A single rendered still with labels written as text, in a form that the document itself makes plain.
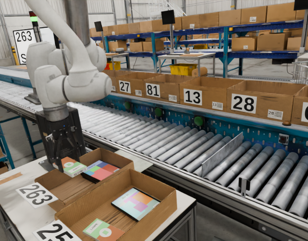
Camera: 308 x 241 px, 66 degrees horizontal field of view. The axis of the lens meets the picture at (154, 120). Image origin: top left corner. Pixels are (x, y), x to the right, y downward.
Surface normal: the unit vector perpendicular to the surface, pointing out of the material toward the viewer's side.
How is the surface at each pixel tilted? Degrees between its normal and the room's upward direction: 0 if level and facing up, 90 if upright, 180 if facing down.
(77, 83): 79
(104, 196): 88
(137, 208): 0
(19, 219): 0
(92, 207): 89
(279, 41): 90
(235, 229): 0
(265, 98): 90
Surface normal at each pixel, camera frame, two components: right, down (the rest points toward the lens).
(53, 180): 0.75, 0.16
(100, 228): -0.08, -0.93
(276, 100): -0.67, 0.32
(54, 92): -0.04, 0.32
